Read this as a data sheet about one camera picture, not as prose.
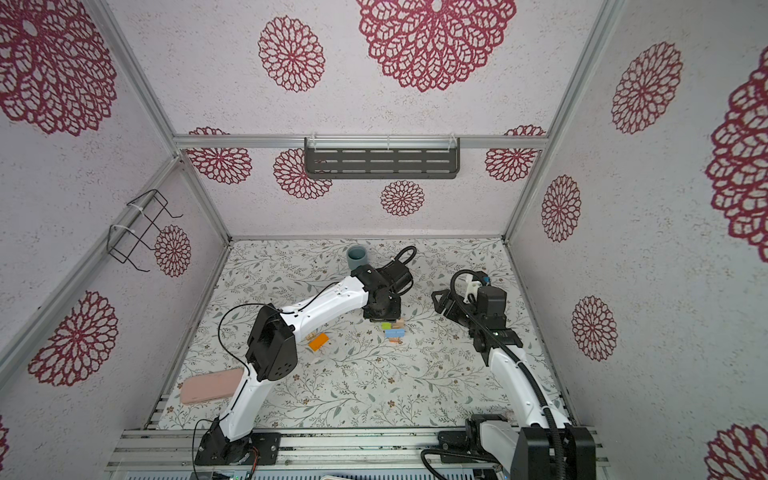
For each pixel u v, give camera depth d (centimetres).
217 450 65
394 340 91
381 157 96
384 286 65
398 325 93
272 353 54
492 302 63
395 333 89
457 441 75
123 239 73
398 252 75
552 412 43
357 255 110
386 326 85
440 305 75
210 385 85
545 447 39
